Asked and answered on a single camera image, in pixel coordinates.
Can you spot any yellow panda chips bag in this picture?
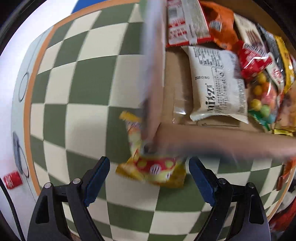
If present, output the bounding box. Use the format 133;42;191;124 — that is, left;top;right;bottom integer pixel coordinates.
115;111;186;188

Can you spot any white silver biscuit packet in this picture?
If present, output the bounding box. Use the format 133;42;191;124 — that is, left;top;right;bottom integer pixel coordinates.
182;45;248;124

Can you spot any colourful candy balls bag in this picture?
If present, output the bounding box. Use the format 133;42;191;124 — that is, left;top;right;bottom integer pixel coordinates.
248;70;278;133

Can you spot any red crinkled snack packet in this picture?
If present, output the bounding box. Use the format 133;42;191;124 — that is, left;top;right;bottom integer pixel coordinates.
235;40;272;83

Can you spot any red white small snack packet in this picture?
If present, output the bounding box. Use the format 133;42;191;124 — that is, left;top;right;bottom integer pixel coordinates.
266;52;285;94

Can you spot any yellow snack packet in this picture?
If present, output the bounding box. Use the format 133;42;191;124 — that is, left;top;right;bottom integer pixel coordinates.
274;36;295;93

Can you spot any black snack packet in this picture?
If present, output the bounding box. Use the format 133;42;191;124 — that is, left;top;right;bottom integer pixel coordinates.
256;23;285;79

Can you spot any red white label packet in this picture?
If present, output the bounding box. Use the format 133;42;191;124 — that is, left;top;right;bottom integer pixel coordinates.
166;0;213;47

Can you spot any orange cake snack packet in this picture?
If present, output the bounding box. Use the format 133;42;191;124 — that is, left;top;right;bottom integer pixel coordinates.
200;1;238;50

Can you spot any yellow egg snack bag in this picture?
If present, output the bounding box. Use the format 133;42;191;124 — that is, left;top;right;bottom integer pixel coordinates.
273;87;295;137

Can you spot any white chocolate wafer packet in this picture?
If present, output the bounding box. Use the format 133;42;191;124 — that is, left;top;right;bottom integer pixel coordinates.
234;13;266;51

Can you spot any red cola can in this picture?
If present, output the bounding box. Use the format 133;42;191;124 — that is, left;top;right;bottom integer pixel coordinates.
3;171;23;190

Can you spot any blue smartphone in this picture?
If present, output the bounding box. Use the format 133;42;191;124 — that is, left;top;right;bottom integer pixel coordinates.
13;132;23;174

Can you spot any cardboard box with blue print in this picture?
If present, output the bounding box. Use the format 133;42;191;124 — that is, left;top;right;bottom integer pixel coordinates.
138;0;296;160

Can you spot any green checkered table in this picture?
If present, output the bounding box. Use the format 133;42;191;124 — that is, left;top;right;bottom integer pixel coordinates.
12;1;294;240

